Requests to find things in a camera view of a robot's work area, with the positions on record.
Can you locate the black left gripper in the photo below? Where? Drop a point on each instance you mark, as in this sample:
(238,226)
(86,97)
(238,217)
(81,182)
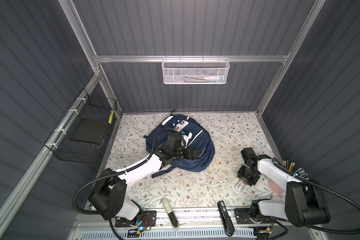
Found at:
(193,156)

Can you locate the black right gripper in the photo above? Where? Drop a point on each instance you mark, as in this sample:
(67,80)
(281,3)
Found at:
(249,181)

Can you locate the clear pen refill pack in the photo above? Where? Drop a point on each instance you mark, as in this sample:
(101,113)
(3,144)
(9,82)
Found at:
(240,185)

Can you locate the navy blue student backpack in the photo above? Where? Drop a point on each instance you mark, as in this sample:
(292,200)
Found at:
(180,142)

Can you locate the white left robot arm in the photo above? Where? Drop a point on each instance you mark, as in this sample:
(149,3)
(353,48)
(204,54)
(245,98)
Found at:
(108,196)

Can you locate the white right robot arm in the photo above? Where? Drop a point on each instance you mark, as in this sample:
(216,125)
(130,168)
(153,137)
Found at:
(304,205)

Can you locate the pink pencil cup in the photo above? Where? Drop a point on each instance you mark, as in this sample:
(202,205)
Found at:
(277,187)

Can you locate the black and white stapler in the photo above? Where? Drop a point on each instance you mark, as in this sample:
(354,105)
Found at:
(170,213)

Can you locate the white wire mesh basket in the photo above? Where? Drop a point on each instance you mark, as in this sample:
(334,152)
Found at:
(201,71)

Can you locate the black wire wall basket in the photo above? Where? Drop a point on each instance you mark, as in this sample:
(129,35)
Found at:
(84,132)

